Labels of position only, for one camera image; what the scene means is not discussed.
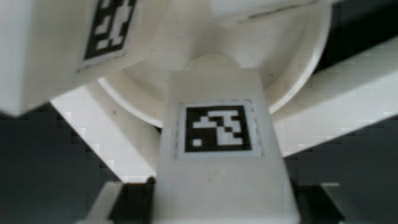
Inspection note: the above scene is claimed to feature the white fence rail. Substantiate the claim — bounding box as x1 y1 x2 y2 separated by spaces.
52 83 161 183
274 41 398 156

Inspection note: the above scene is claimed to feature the white front fence rail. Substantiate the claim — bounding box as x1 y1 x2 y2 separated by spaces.
52 83 161 183

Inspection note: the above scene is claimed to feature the white right fence rail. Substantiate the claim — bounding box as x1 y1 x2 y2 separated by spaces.
274 41 398 156

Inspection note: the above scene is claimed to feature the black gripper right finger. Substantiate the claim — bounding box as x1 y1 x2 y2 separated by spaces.
294 183 347 224

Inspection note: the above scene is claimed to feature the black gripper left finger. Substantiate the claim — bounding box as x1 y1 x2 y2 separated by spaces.
74 176 159 224

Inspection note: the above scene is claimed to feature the white round stool seat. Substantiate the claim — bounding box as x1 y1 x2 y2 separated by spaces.
100 0 333 126

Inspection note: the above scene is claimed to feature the white stool leg with tag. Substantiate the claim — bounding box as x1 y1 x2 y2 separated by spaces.
0 0 171 116

